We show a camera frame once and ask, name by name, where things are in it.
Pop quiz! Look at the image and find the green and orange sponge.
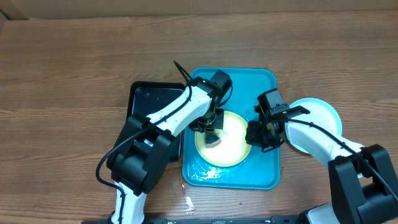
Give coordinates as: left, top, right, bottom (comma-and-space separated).
204, 132, 221, 148

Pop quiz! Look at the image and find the yellow-green plate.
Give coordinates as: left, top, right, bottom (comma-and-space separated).
195, 111, 251, 167

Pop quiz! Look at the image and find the light blue plate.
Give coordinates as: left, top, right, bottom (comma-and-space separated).
289, 98, 343, 136

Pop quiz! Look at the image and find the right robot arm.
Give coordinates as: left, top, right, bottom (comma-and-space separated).
245, 88, 397, 223

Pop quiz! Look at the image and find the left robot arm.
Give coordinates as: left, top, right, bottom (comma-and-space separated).
96, 70, 233, 223

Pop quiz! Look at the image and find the teal plastic serving tray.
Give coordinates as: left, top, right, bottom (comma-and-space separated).
182, 67, 280, 190

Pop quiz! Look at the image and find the black rectangular water tray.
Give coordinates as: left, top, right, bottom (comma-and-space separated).
126, 81, 185, 162

